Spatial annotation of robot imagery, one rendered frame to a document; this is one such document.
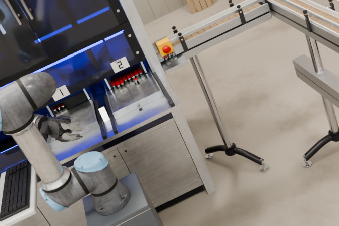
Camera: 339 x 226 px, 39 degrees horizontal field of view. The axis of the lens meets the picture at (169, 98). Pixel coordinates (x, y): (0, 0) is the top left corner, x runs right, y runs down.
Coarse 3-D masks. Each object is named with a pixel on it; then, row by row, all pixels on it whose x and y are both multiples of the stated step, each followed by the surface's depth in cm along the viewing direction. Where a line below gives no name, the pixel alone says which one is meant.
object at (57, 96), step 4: (60, 88) 242; (64, 88) 242; (56, 92) 242; (60, 92) 243; (64, 92) 243; (68, 92) 244; (52, 96) 243; (56, 96) 243; (60, 96) 244; (64, 96) 244; (56, 100) 244
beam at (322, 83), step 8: (304, 56) 276; (296, 64) 275; (304, 64) 269; (312, 64) 266; (296, 72) 281; (304, 72) 268; (312, 72) 259; (328, 72) 253; (304, 80) 274; (312, 80) 261; (320, 80) 250; (328, 80) 247; (336, 80) 244; (320, 88) 255; (328, 88) 244; (336, 88) 238; (328, 96) 249; (336, 96) 239; (336, 104) 244
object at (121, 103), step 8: (144, 80) 251; (152, 80) 247; (128, 88) 250; (136, 88) 246; (144, 88) 243; (152, 88) 239; (112, 96) 249; (120, 96) 246; (128, 96) 242; (136, 96) 239; (144, 96) 235; (152, 96) 227; (160, 96) 228; (112, 104) 241; (120, 104) 238; (128, 104) 234; (136, 104) 227; (144, 104) 228; (112, 112) 226; (120, 112) 226; (128, 112) 228
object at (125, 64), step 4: (124, 56) 243; (120, 60) 243; (124, 60) 244; (112, 64) 243; (116, 64) 244; (124, 64) 245; (128, 64) 245; (112, 68) 244; (116, 68) 245; (124, 68) 246; (116, 72) 245
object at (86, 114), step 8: (80, 104) 256; (88, 104) 252; (72, 112) 251; (80, 112) 247; (88, 112) 244; (72, 120) 244; (80, 120) 240; (88, 120) 237; (96, 120) 226; (88, 128) 226; (48, 136) 233; (48, 144) 224; (56, 144) 225
